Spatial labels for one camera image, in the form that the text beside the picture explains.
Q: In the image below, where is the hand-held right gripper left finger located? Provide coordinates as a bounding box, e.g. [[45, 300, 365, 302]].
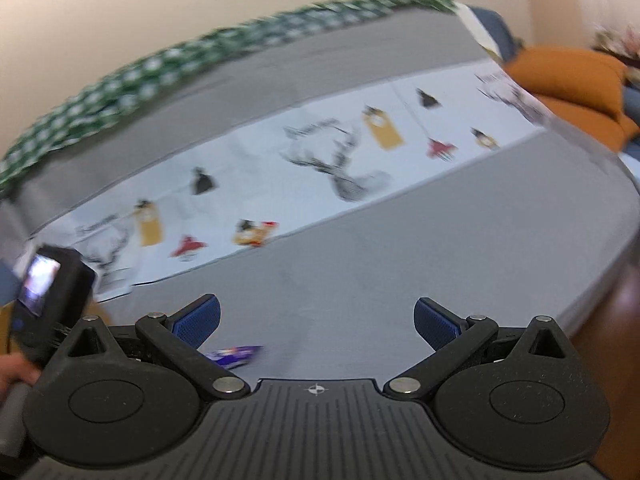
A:
[[62, 294, 251, 402]]

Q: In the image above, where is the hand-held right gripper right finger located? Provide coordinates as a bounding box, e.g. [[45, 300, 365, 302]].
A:
[[382, 297, 576, 402]]

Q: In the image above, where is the purple snack bar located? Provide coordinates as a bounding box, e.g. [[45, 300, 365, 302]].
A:
[[202, 344, 264, 371]]

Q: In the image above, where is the small orange red snack packet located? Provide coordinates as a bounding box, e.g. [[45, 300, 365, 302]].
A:
[[232, 219, 278, 248]]

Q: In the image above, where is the person's left hand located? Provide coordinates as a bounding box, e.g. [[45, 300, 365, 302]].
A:
[[0, 352, 41, 396]]

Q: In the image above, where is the grey deer print cloth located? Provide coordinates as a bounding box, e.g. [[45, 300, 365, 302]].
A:
[[0, 7, 640, 381]]

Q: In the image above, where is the green checked cloth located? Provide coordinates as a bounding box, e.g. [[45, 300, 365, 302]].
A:
[[0, 0, 458, 196]]

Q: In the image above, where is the orange sofa cushion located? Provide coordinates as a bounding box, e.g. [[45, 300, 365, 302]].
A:
[[502, 45, 640, 153]]

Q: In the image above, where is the flower bouquet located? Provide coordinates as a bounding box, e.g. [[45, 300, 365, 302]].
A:
[[592, 25, 640, 66]]

